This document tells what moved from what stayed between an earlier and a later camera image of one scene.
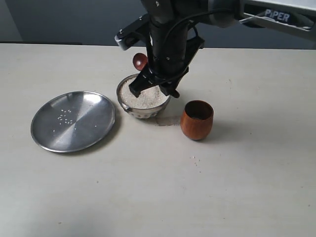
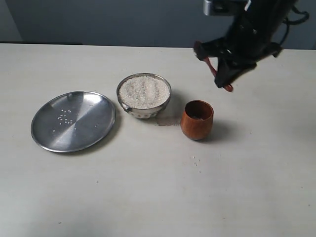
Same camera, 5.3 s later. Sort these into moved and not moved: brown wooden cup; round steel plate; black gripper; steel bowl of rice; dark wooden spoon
Moved: black gripper; dark wooden spoon
Not moved: round steel plate; steel bowl of rice; brown wooden cup
